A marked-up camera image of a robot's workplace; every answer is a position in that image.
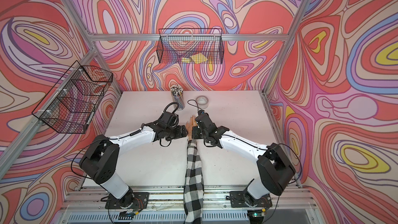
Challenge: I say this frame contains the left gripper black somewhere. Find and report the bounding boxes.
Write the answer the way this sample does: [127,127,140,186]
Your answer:
[165,124,190,142]

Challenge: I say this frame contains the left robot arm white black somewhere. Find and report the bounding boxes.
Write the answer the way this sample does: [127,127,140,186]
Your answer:
[79,111,188,204]

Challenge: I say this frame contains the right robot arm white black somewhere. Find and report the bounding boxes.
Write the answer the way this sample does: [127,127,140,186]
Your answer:
[192,110,296,202]

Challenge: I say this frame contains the plaid sleeved forearm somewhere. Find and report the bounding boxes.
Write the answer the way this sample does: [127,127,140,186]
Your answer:
[183,140,204,224]

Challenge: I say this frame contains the mannequin hand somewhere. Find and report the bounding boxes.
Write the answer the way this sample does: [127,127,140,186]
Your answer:
[186,115,198,141]

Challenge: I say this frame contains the clear tape roll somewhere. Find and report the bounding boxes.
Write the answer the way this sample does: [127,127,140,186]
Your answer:
[196,95,209,110]

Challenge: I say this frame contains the yellow sticky notes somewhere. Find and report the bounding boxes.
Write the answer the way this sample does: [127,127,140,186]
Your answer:
[181,53,208,64]

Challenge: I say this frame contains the aluminium front rail frame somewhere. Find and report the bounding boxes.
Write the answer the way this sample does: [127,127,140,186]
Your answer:
[54,186,325,224]

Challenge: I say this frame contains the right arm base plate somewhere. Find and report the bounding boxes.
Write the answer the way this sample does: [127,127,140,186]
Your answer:
[226,190,273,209]

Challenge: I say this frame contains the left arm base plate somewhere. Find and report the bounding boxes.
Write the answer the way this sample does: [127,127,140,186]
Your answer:
[105,192,149,210]

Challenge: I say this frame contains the black wire basket back wall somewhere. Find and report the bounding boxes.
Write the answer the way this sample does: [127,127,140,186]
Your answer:
[157,28,224,64]

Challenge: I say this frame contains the black wire basket wall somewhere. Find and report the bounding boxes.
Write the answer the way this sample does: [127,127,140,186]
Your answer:
[32,61,113,134]
[157,28,224,64]

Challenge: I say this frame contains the black wire basket left wall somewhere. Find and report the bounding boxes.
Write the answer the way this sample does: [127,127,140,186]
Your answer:
[32,61,113,134]

